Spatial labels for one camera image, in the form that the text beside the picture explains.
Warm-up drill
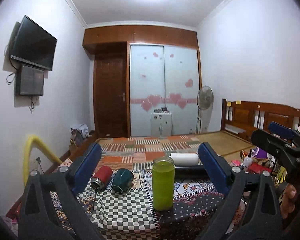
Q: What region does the green cylindrical bottle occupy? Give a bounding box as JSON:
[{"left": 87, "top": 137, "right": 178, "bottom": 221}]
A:
[{"left": 152, "top": 156, "right": 175, "bottom": 211}]

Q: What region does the red tumbler cup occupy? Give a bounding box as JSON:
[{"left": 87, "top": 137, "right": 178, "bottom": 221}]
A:
[{"left": 90, "top": 165, "right": 113, "bottom": 191}]

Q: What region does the dark green hexagonal cup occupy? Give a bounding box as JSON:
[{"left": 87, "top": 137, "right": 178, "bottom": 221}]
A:
[{"left": 111, "top": 168, "right": 134, "bottom": 193}]

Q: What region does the white tumbler cup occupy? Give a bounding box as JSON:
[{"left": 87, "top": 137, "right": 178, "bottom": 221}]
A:
[{"left": 170, "top": 153, "right": 199, "bottom": 166}]

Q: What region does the person right hand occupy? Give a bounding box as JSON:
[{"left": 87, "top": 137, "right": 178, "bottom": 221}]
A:
[{"left": 280, "top": 184, "right": 297, "bottom": 219}]

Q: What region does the wooden headboard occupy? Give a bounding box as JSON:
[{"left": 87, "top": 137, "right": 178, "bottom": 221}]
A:
[{"left": 221, "top": 99, "right": 300, "bottom": 141}]

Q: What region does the black thermos bottle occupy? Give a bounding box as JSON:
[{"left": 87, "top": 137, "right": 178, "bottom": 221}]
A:
[{"left": 174, "top": 165, "right": 210, "bottom": 180}]

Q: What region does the yellow foam tube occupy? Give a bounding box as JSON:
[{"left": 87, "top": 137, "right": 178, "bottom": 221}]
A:
[{"left": 22, "top": 134, "right": 62, "bottom": 186}]

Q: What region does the patchwork patterned tablecloth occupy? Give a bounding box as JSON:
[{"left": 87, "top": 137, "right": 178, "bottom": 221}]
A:
[{"left": 50, "top": 167, "right": 243, "bottom": 240}]

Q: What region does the standing electric fan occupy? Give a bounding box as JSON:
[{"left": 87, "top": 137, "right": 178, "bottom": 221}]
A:
[{"left": 196, "top": 86, "right": 214, "bottom": 133}]

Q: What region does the striped patchwork bed mat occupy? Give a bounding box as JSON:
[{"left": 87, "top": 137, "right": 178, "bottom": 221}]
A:
[{"left": 97, "top": 131, "right": 253, "bottom": 170}]

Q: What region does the white small cabinet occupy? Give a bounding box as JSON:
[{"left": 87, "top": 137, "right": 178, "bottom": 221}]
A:
[{"left": 151, "top": 107, "right": 172, "bottom": 137}]

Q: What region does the brown wooden door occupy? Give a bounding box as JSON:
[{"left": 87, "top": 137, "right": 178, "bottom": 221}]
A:
[{"left": 93, "top": 54, "right": 128, "bottom": 138}]

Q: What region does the sliding wardrobe with hearts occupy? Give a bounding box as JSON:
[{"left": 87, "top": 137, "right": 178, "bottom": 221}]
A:
[{"left": 129, "top": 44, "right": 201, "bottom": 137}]

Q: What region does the wooden bed frame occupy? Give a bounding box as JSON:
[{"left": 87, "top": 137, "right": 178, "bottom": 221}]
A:
[{"left": 6, "top": 130, "right": 97, "bottom": 219}]

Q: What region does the small grey wall monitor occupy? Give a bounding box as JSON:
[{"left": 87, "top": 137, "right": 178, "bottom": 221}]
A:
[{"left": 15, "top": 64, "right": 44, "bottom": 96}]

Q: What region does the wall mounted black television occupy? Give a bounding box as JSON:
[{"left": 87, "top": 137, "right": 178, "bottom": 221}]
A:
[{"left": 10, "top": 15, "right": 57, "bottom": 71}]

